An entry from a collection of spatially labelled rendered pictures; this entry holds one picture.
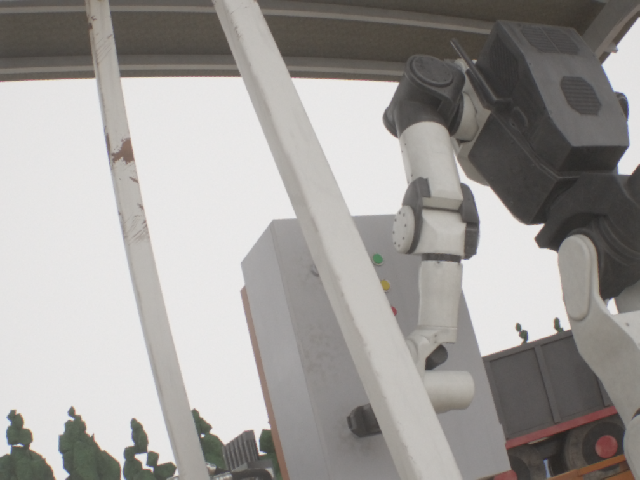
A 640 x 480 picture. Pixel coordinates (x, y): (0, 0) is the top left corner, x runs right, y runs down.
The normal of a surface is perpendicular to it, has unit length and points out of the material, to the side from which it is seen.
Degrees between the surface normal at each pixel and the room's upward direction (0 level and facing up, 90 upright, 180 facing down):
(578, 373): 90
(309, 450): 90
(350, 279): 81
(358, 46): 172
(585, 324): 90
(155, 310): 91
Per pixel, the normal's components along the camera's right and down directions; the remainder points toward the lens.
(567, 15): 0.28, 0.84
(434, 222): 0.24, -0.76
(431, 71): 0.27, -0.59
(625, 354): -0.88, 0.04
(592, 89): 0.35, -0.40
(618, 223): -0.68, 0.34
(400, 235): -0.96, -0.09
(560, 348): -0.17, -0.31
